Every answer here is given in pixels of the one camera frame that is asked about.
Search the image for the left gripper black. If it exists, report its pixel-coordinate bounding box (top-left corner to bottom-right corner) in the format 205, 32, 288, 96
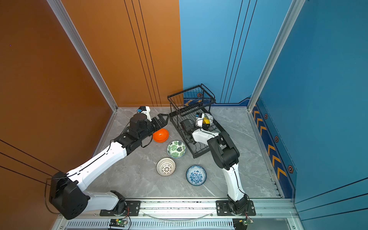
138, 113, 169, 143

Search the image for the black wire dish rack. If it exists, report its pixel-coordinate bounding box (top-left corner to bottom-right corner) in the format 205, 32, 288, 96
167, 84, 225, 158

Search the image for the yellow bowl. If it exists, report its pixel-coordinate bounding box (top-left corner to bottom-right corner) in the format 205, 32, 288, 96
202, 118, 211, 129

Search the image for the green geometric pattern bowl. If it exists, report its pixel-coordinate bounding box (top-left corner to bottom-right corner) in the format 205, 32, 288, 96
204, 113, 213, 125

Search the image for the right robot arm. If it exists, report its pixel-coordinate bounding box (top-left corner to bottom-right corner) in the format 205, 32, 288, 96
180, 119, 249, 215

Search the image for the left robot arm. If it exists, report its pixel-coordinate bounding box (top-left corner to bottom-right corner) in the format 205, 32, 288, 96
49, 110, 169, 220

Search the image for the orange bowl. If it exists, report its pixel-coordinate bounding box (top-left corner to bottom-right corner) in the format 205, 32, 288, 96
152, 128, 170, 143

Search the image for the green leaf pattern bowl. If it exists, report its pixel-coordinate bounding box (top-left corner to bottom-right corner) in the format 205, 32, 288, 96
167, 140, 186, 159

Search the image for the white lattice pattern bowl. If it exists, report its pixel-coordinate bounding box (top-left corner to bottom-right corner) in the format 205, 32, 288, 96
156, 158, 176, 176

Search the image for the blue floral pattern bowl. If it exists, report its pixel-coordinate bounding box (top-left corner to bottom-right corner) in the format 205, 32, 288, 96
186, 165, 207, 186

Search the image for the right green circuit board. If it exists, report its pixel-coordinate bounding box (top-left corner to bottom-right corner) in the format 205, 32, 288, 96
232, 218, 254, 230

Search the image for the green circuit board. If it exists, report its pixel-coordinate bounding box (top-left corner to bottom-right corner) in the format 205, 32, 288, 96
109, 218, 129, 230
232, 218, 254, 230

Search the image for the left green circuit board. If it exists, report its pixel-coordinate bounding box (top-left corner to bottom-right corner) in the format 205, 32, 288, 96
109, 218, 129, 230

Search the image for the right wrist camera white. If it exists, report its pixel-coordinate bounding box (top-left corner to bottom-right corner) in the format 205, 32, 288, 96
195, 113, 205, 127

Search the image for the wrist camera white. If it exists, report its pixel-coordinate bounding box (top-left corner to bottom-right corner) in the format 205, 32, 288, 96
137, 106, 151, 121
195, 113, 205, 127

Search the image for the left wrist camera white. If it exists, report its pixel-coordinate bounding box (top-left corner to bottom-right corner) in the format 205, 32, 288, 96
137, 106, 151, 121

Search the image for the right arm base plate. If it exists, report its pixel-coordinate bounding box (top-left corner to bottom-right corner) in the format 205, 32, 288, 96
216, 200, 256, 217

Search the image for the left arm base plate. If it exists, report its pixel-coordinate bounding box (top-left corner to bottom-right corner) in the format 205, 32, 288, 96
99, 200, 141, 217

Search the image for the aluminium front rail frame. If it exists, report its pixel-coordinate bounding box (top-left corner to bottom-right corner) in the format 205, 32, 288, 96
53, 198, 304, 230

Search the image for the left aluminium corner post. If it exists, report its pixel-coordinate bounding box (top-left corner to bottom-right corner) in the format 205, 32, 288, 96
47, 0, 118, 112

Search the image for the aluminium corner post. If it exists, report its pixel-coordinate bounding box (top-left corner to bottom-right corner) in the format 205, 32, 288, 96
47, 0, 118, 112
247, 0, 307, 113

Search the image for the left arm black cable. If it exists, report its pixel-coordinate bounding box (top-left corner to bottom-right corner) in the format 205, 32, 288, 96
44, 126, 133, 215

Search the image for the right aluminium corner post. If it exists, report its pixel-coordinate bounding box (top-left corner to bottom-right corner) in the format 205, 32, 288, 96
247, 0, 307, 113

